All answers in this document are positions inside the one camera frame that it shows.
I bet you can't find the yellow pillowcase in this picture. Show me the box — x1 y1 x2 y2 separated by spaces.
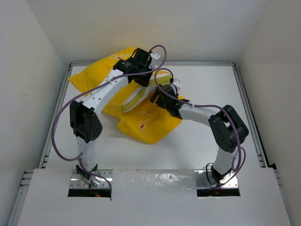
69 47 182 144

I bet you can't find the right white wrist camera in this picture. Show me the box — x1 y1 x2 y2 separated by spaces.
171 79 182 92

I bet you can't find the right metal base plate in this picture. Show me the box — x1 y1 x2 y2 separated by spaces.
195 169 240 189

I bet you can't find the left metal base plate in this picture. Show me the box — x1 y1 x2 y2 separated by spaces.
69 170 113 189

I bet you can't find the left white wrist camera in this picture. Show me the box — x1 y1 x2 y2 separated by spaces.
149 52 161 70

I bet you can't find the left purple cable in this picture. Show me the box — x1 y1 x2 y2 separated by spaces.
51 44 167 196

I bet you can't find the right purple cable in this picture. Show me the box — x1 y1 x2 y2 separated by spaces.
154 67 246 189

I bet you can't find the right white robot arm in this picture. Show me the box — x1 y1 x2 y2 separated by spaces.
150 84 249 183

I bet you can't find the cream quilted pillow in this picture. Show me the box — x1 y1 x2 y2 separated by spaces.
121 71 172 113

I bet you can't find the metal base plate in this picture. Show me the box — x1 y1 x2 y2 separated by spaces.
69 170 113 189
195 169 240 189

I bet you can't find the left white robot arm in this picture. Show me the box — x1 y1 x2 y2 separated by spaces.
70 48 161 182

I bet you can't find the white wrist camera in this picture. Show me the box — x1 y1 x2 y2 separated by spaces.
171 79 182 92
149 52 161 70

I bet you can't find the purple cable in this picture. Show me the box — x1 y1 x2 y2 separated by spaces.
154 67 246 189
51 44 167 196

